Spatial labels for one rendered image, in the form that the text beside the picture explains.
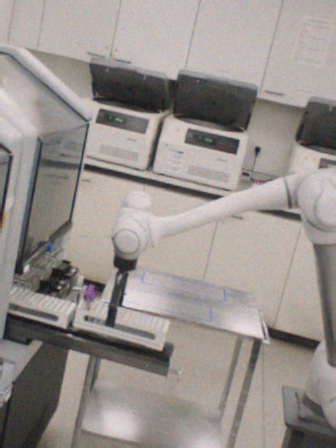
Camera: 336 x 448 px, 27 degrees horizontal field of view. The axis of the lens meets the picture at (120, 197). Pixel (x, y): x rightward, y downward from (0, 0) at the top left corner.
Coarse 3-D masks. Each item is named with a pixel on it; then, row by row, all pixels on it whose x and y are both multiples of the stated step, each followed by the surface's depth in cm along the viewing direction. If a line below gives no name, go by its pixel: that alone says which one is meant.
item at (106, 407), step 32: (128, 288) 266; (160, 288) 272; (192, 288) 280; (224, 288) 287; (192, 320) 248; (224, 320) 254; (256, 320) 260; (256, 352) 247; (96, 384) 298; (96, 416) 274; (128, 416) 279; (160, 416) 284; (192, 416) 289
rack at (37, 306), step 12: (12, 288) 233; (12, 300) 224; (24, 300) 225; (36, 300) 227; (48, 300) 229; (60, 300) 231; (12, 312) 225; (24, 312) 229; (36, 312) 231; (48, 312) 222; (60, 312) 221; (72, 312) 227; (60, 324) 222
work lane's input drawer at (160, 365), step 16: (16, 320) 223; (32, 320) 223; (32, 336) 223; (48, 336) 222; (64, 336) 221; (80, 336) 221; (96, 336) 224; (112, 336) 226; (80, 352) 221; (96, 352) 220; (112, 352) 219; (128, 352) 218; (144, 352) 218; (160, 352) 222; (144, 368) 218; (160, 368) 216
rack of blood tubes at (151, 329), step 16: (80, 304) 223; (96, 304) 226; (80, 320) 220; (96, 320) 223; (128, 320) 219; (144, 320) 222; (160, 320) 224; (128, 336) 218; (144, 336) 223; (160, 336) 216
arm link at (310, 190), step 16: (320, 176) 190; (304, 192) 189; (320, 192) 182; (304, 208) 186; (320, 208) 181; (304, 224) 191; (320, 224) 183; (320, 240) 188; (320, 256) 191; (320, 272) 193; (320, 288) 195; (320, 304) 197; (320, 368) 203; (320, 384) 202; (320, 400) 207
